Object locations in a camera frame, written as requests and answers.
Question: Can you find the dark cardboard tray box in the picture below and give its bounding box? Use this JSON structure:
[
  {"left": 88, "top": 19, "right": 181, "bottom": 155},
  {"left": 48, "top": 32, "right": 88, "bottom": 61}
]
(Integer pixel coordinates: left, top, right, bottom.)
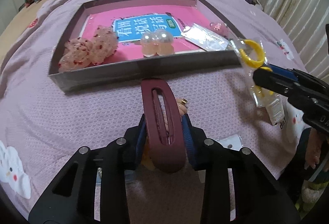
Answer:
[{"left": 49, "top": 0, "right": 241, "bottom": 92}]

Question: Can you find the yellow rings plastic bag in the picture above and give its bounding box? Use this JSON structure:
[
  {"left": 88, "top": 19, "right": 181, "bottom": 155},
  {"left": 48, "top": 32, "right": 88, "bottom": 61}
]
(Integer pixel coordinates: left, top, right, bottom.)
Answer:
[{"left": 228, "top": 38, "right": 286, "bottom": 107}]

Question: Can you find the person's right hand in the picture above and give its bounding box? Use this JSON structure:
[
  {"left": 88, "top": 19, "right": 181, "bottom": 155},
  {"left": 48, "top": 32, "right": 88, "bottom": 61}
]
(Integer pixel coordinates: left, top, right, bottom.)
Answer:
[{"left": 305, "top": 128, "right": 328, "bottom": 169}]

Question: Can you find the clear plastic jewelry packet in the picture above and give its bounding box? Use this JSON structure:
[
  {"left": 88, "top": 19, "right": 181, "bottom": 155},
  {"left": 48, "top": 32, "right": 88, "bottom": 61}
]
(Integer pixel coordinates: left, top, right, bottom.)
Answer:
[{"left": 181, "top": 23, "right": 230, "bottom": 52}]

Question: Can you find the maroon hair claw clip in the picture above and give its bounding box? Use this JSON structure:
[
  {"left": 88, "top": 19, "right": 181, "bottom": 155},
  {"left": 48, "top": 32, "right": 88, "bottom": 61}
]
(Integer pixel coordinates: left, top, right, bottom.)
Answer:
[{"left": 140, "top": 78, "right": 186, "bottom": 173}]

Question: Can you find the pink blue book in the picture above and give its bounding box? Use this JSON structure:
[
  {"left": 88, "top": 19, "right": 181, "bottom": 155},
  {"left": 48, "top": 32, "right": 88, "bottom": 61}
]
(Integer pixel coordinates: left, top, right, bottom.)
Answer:
[{"left": 78, "top": 5, "right": 212, "bottom": 62}]

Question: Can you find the purple patterned quilt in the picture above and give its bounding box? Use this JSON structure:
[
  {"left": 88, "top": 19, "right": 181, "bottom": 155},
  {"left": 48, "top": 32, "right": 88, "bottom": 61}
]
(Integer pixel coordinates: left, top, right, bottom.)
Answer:
[{"left": 1, "top": 0, "right": 303, "bottom": 223}]

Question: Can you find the pink fluffy strawberry clip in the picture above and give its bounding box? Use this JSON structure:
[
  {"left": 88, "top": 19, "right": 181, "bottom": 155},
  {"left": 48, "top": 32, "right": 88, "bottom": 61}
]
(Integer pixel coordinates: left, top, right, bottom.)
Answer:
[{"left": 210, "top": 22, "right": 229, "bottom": 38}]

